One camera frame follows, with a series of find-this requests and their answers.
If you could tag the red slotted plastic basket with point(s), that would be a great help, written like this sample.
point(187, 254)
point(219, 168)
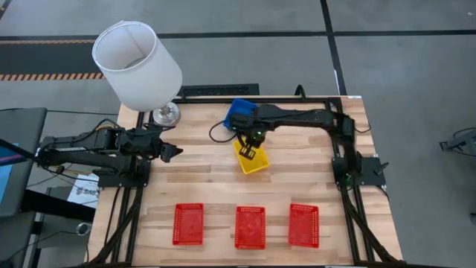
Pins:
point(187, 224)
point(250, 228)
point(304, 225)

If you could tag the white shade silver table lamp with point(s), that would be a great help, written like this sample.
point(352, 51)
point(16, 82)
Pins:
point(137, 67)

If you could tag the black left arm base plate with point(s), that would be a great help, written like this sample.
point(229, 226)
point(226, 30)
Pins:
point(122, 180)

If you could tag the grey round tape roll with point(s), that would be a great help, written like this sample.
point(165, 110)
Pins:
point(83, 228)

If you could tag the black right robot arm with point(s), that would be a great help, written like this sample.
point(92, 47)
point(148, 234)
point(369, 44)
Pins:
point(297, 117)

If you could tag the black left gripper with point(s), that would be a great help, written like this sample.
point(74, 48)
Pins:
point(153, 143)

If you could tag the blue lit screen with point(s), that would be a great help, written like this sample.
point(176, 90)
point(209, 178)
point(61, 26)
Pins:
point(5, 175)

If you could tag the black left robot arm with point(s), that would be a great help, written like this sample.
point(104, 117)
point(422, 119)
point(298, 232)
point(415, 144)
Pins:
point(74, 149)

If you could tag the black perforated strip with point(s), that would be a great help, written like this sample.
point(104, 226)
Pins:
point(219, 90)

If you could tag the dark grey side desk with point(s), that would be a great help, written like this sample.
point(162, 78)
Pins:
point(29, 126)

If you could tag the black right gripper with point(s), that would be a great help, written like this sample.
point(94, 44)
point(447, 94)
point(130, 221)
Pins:
point(249, 123)

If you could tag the yellow slotted plastic basket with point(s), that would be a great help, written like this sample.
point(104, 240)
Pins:
point(256, 165)

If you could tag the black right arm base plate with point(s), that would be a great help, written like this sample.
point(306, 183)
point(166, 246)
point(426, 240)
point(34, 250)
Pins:
point(372, 167)

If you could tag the white printed paper sheet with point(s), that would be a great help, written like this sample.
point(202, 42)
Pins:
point(83, 191)

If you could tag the blue slotted plastic basket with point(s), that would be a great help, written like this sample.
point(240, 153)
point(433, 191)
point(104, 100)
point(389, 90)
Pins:
point(238, 109)

